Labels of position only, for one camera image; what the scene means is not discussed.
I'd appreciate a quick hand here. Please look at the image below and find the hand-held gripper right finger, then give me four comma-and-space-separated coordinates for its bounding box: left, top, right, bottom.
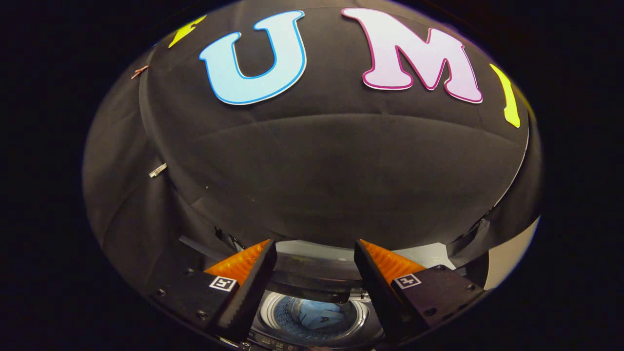
353, 239, 488, 344

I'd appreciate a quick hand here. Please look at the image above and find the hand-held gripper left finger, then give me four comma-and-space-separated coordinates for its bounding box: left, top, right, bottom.
145, 239, 278, 343

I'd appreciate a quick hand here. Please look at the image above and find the small grey washing machine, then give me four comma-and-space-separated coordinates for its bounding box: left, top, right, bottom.
214, 241, 390, 351

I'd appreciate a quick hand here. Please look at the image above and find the light blue shirt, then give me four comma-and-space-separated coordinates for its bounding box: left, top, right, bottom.
297, 300, 348, 328

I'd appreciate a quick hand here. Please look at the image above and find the black backdrop cloth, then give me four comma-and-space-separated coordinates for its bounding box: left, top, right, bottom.
82, 0, 544, 293

